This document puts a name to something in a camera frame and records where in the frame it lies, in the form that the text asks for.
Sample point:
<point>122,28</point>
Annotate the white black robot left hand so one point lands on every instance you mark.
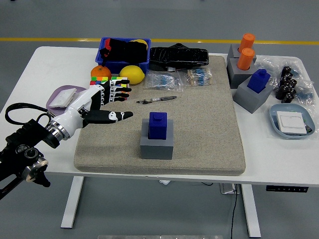
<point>79,107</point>

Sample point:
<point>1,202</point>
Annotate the blue square seal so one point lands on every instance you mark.
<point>258,82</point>
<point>157,127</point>

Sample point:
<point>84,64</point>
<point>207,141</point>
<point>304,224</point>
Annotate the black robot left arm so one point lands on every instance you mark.
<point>25,149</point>

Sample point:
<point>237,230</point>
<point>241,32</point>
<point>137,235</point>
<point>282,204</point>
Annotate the grey seal holder block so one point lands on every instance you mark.
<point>233,52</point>
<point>157,150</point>
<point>235,74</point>
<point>249,99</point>

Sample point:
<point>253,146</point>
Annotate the orange cylinder seal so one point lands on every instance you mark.
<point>245,59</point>
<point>247,41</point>

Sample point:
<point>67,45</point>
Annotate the purple tray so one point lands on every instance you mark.
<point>57,92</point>

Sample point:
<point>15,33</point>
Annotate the colourful puzzle cube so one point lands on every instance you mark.
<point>98,79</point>
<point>119,78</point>

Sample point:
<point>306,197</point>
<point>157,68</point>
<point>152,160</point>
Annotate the orange fruit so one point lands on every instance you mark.
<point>101,72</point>

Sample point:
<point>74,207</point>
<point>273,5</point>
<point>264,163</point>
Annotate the blue plastic bin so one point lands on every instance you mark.
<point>117,65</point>

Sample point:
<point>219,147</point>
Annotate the yellow lemon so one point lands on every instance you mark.
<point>132,74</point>

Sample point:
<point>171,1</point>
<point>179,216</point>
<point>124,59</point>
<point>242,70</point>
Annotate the red item in bin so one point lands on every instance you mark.
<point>107,46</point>

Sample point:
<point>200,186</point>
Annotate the black cloth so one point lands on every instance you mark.
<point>124,51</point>

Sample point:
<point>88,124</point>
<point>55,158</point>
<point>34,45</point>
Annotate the black pen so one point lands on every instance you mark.
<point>159,99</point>

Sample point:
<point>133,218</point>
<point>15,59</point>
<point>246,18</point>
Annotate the clear bag of blue resistors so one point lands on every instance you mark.
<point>199,76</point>
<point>162,81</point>

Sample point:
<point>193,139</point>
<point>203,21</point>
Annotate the yellow item in bin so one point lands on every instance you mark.
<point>139,41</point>

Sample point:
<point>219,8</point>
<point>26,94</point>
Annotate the white table leg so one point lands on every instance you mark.
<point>250,211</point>
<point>72,199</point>

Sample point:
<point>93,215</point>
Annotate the beige foam mat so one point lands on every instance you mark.
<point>199,124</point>

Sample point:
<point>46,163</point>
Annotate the white box under table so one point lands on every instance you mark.
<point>228,189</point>

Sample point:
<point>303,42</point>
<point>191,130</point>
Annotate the clear plastic bags of parts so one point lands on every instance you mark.
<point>269,64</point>

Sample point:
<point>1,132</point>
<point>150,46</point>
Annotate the blue-grey tray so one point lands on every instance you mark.
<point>274,117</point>

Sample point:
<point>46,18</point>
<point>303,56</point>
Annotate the black capacitor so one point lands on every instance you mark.
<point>289,76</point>
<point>287,98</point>
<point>284,80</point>
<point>292,83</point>
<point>282,88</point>
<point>279,95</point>
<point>291,90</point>
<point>286,71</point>

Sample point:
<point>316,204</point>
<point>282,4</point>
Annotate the black table control panel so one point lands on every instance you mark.
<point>286,189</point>

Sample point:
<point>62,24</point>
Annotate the small green circuit part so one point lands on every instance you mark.
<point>308,129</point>

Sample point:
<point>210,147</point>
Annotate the white switch panel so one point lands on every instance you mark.
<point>290,123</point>
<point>62,97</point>

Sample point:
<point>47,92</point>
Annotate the small white bracket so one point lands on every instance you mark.
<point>165,182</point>

